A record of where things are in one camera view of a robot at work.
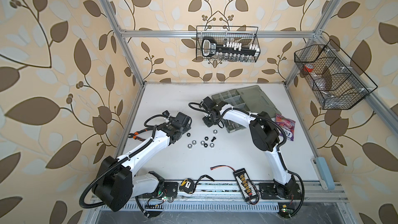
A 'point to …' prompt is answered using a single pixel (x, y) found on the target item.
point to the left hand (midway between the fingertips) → (182, 127)
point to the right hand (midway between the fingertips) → (209, 122)
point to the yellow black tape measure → (187, 185)
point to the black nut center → (206, 138)
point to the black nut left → (188, 134)
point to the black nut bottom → (205, 145)
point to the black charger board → (245, 184)
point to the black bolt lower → (213, 139)
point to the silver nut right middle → (215, 131)
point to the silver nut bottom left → (189, 145)
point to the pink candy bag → (287, 125)
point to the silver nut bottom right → (212, 145)
